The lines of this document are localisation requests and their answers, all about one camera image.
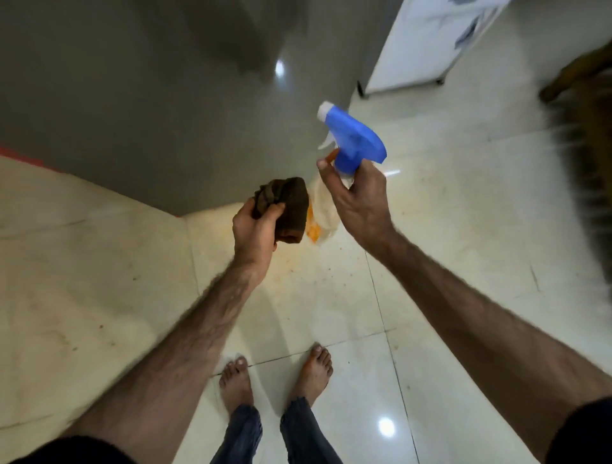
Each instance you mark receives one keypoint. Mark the person's right hand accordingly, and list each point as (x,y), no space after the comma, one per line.
(363,205)

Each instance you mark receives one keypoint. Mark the person's left hand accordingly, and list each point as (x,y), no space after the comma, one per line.
(256,234)

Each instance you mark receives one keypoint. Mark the brown checked cloth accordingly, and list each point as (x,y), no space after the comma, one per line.
(289,205)

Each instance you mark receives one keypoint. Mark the spray bottle blue trigger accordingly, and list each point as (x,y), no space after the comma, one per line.
(354,138)

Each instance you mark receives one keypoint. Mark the plain silver refrigerator door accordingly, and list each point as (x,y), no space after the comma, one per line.
(167,95)

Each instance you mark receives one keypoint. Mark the red plastic bucket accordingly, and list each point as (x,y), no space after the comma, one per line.
(24,158)

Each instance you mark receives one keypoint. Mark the person's left forearm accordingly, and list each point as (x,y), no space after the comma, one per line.
(167,368)

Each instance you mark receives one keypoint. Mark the person's right forearm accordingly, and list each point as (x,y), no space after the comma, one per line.
(497,334)

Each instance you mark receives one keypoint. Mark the person's left bare foot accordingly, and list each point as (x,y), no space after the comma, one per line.
(236,385)

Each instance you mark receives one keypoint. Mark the person's bare foot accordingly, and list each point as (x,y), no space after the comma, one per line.
(236,385)
(313,375)

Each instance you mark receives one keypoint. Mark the person's right bare foot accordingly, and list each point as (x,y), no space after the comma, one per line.
(313,375)

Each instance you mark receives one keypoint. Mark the person's left trouser leg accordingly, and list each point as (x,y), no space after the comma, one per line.
(239,437)

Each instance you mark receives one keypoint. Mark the person's trouser leg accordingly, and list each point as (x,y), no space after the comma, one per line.
(306,435)
(239,437)

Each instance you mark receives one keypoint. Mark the person's right trouser leg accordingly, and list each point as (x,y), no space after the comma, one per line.
(306,435)

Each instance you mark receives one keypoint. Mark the small white cabinet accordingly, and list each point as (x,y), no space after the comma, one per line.
(421,43)

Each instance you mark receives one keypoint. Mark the light wooden table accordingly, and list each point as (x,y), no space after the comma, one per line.
(583,105)

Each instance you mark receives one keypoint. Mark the dark blue left sleeve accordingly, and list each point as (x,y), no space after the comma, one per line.
(76,451)

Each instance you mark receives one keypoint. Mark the dark blue sleeve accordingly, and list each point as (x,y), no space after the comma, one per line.
(583,435)
(76,451)

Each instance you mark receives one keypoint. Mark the dark blue right sleeve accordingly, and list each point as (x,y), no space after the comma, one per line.
(583,435)

